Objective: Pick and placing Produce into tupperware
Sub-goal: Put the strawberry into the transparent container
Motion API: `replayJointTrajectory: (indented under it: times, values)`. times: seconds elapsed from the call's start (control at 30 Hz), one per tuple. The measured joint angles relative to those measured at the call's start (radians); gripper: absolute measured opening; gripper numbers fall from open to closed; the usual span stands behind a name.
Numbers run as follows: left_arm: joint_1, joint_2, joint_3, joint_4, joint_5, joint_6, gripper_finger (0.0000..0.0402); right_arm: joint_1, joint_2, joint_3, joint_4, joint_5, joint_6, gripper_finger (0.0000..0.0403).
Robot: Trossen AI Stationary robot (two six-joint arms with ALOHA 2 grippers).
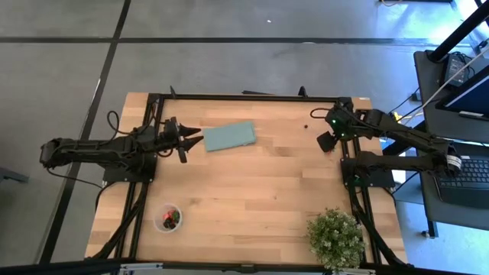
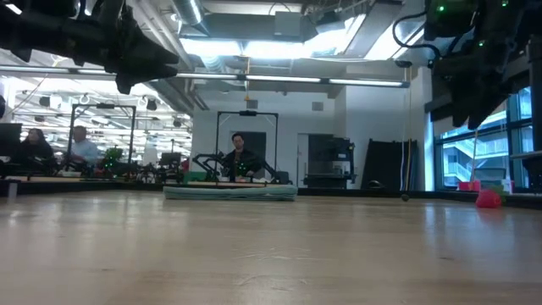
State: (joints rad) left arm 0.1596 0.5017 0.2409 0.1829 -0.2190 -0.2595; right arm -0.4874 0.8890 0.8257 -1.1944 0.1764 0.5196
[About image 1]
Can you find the green potted plant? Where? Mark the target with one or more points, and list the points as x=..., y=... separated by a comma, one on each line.
x=336, y=238

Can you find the clear round plastic container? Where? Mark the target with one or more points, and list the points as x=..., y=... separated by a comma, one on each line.
x=157, y=223

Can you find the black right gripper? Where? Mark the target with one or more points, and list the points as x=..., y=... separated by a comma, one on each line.
x=327, y=142

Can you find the black power adapter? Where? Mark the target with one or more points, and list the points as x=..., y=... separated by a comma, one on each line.
x=454, y=66

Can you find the dark grey desk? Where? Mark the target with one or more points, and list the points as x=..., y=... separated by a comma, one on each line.
x=428, y=114
x=451, y=217

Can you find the white label sticker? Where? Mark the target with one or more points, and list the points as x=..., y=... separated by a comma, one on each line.
x=364, y=98

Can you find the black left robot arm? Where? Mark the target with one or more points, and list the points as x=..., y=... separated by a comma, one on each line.
x=95, y=151

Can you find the black laptop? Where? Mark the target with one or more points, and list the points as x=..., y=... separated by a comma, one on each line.
x=470, y=183

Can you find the yellow plug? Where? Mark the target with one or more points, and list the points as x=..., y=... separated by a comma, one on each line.
x=396, y=117

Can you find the black computer monitor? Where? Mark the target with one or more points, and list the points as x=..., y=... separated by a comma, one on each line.
x=473, y=97

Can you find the black aluminium table frame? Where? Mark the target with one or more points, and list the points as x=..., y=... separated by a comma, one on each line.
x=248, y=97

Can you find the grey chair base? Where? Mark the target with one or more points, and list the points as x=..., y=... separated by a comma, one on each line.
x=11, y=175

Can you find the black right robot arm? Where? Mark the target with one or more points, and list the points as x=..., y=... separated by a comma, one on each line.
x=401, y=131

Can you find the black metal pole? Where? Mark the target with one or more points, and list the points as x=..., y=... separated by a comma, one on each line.
x=397, y=147
x=458, y=32

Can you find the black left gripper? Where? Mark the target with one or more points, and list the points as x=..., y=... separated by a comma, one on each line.
x=172, y=135

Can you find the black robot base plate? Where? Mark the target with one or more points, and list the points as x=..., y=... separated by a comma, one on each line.
x=382, y=179
x=126, y=176

